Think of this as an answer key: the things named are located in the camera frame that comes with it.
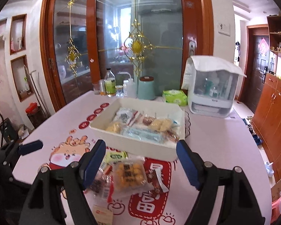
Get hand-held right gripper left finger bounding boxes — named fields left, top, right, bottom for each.
left=18, top=139, right=107, bottom=225

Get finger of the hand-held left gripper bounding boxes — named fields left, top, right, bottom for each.
left=0, top=140, right=43, bottom=167
left=8, top=169, right=38, bottom=193

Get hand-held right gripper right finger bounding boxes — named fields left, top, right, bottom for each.
left=176, top=140, right=265, bottom=225

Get dark red snack packet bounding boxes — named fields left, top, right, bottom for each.
left=89, top=175, right=114, bottom=203

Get green snack packet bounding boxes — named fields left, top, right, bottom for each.
left=103, top=150, right=128, bottom=166

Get orange white snack packet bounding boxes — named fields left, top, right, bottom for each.
left=165, top=130, right=181, bottom=143

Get brown snack packet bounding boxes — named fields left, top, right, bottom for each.
left=144, top=169, right=170, bottom=197

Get clear yellow cake packet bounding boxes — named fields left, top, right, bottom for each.
left=111, top=157, right=155, bottom=198

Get small clear cracker packet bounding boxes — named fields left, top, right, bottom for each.
left=105, top=121, right=124, bottom=134

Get white plastic storage bin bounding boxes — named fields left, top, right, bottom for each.
left=89, top=98, right=186, bottom=162

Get large clear cracker packet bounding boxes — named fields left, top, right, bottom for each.
left=150, top=118, right=174, bottom=133

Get small pale snack packet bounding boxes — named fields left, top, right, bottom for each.
left=92, top=204, right=114, bottom=225

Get light blue snack packet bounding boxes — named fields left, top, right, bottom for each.
left=122, top=127, right=165, bottom=144

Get silver white snack packet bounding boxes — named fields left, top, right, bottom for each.
left=116, top=108, right=143, bottom=126

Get clear mixed nut packet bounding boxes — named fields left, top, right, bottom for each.
left=140, top=115, right=156, bottom=127

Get grey metal pole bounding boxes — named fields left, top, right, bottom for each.
left=24, top=66, right=49, bottom=118

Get green tissue pack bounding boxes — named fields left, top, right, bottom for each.
left=162, top=90, right=187, bottom=106

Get blue slippers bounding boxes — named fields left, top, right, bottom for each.
left=251, top=134, right=263, bottom=146

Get white countertop storage cabinet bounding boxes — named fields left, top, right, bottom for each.
left=181, top=56, right=246, bottom=118

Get clear plastic bottle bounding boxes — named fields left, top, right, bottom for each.
left=104, top=68, right=116, bottom=97

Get white plastic squeeze bottle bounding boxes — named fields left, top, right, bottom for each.
left=126, top=77, right=137, bottom=98

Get teal canister with brown lid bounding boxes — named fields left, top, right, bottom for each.
left=138, top=76, right=156, bottom=100

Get pink plastic stool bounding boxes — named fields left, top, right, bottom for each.
left=271, top=196, right=281, bottom=216

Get gold door ornament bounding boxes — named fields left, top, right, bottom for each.
left=125, top=20, right=153, bottom=64
left=65, top=0, right=81, bottom=75

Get white cover cloth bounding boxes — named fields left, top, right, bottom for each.
left=190, top=56, right=246, bottom=77

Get wooden framed glass door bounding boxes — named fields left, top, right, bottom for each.
left=86, top=0, right=214, bottom=99
left=41, top=0, right=101, bottom=112

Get dark entry door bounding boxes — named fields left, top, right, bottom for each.
left=246, top=25, right=271, bottom=115

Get metal wire rack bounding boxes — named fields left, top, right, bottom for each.
left=184, top=111, right=193, bottom=137

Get wooden framed wall niche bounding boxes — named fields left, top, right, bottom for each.
left=9, top=14, right=27, bottom=55
left=11, top=55, right=34, bottom=102

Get wooden wall cabinet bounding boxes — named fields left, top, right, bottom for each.
left=252, top=15, right=281, bottom=185

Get white wall switch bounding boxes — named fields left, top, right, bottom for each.
left=218, top=22, right=231, bottom=37

